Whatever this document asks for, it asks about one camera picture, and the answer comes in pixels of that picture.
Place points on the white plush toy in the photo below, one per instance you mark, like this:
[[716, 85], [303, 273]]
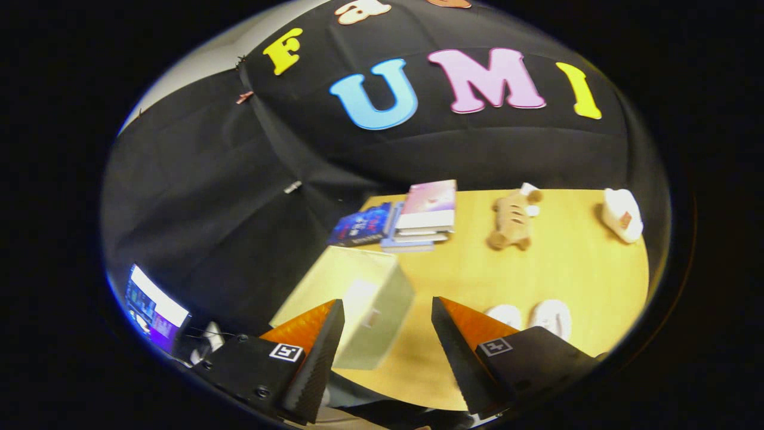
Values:
[[622, 218]]

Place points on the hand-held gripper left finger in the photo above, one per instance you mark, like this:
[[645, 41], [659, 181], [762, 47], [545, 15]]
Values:
[[313, 370]]

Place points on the light blue book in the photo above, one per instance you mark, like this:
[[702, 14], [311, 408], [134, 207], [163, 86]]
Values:
[[391, 242]]

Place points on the computer monitor screen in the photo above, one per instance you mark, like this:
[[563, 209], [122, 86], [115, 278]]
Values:
[[155, 310]]

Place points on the dark blue book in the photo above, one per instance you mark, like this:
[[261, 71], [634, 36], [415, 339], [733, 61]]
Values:
[[361, 226]]

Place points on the pink cover book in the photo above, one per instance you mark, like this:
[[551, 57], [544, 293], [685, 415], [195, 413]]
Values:
[[427, 203]]

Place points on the brown plush toy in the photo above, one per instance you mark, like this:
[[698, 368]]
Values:
[[513, 218]]

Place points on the pale green storage box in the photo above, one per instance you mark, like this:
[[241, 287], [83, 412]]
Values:
[[352, 286]]

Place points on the red cloth clip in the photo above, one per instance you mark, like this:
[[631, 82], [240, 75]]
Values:
[[245, 97]]

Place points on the white thin book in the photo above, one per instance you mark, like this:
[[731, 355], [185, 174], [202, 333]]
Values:
[[421, 234]]

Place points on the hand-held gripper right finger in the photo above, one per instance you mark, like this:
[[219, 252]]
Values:
[[462, 364]]

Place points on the silver cloth clip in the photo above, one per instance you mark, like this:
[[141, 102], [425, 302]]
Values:
[[292, 187]]

